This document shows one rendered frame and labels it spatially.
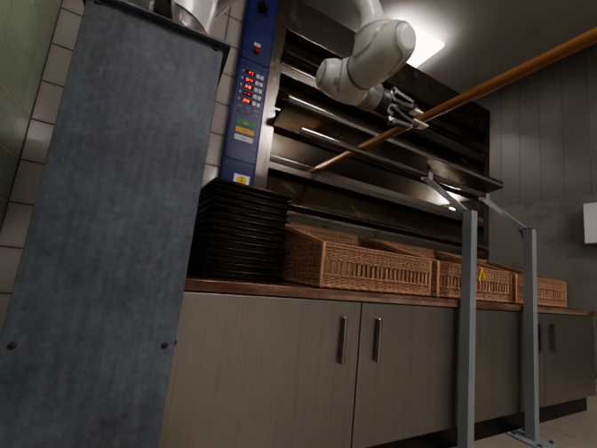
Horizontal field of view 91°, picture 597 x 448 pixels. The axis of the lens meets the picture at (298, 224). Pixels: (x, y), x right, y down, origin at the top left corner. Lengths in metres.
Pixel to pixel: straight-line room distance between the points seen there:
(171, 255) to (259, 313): 0.42
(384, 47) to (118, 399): 0.84
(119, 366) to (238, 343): 0.39
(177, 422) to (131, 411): 0.35
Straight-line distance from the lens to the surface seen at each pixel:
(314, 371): 0.97
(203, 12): 0.70
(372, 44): 0.84
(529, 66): 1.01
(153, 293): 0.49
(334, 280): 1.00
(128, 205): 0.49
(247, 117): 1.50
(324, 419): 1.05
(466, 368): 1.40
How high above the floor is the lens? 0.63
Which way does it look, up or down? 9 degrees up
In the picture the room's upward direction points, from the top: 6 degrees clockwise
